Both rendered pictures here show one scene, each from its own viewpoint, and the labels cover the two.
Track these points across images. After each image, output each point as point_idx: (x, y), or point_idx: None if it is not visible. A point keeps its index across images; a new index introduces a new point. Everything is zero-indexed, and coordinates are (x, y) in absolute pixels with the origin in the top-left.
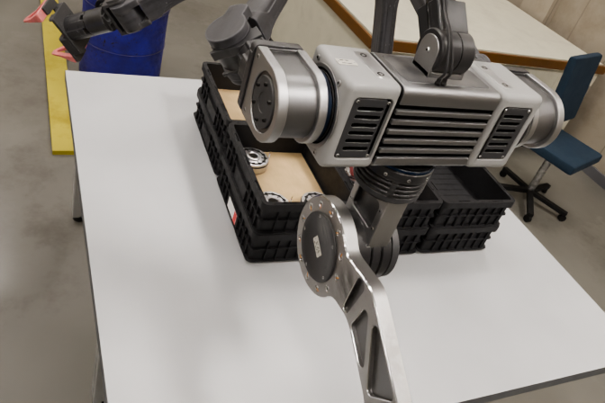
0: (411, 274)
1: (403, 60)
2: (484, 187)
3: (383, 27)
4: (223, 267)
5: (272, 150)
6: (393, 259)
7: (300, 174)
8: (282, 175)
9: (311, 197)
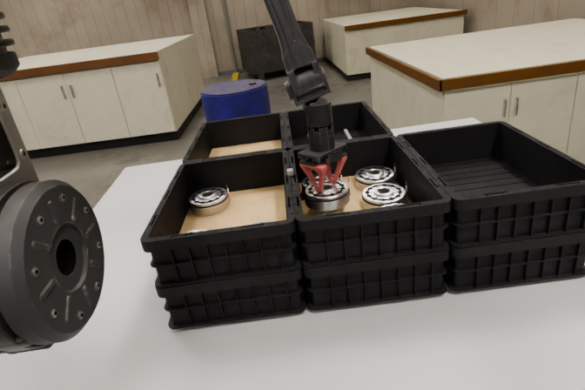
0: (433, 330)
1: None
2: (555, 175)
3: None
4: (137, 339)
5: (246, 187)
6: (2, 292)
7: (267, 207)
8: (242, 211)
9: None
